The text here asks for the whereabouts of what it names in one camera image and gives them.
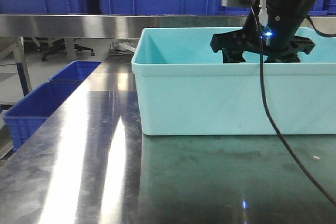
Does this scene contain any metal table leg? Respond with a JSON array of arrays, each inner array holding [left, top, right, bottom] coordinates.
[[13, 37, 32, 96]]

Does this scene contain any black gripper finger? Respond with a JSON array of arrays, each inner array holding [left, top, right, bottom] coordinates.
[[222, 48, 246, 63], [264, 53, 301, 63]]

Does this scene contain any black office chair base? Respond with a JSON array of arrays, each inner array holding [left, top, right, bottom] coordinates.
[[41, 38, 95, 62]]

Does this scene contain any light cyan plastic bin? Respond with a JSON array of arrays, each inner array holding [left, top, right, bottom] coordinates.
[[132, 27, 335, 135]]

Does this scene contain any near small blue bin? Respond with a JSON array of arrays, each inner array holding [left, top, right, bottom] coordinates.
[[3, 82, 79, 152]]

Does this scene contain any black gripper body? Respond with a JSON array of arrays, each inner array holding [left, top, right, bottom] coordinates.
[[211, 14, 315, 57]]

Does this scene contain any far small blue bin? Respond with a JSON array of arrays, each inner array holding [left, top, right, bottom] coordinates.
[[49, 60, 102, 83]]

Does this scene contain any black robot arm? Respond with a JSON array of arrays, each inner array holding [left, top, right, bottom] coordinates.
[[210, 0, 316, 63]]

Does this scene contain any small blue bin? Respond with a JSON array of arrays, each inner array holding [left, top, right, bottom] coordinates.
[[3, 82, 79, 152], [49, 60, 102, 83]]

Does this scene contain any stainless steel shelf rail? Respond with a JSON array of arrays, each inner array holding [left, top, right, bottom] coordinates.
[[0, 14, 336, 39]]

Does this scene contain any black cable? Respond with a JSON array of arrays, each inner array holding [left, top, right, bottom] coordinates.
[[249, 5, 336, 207]]

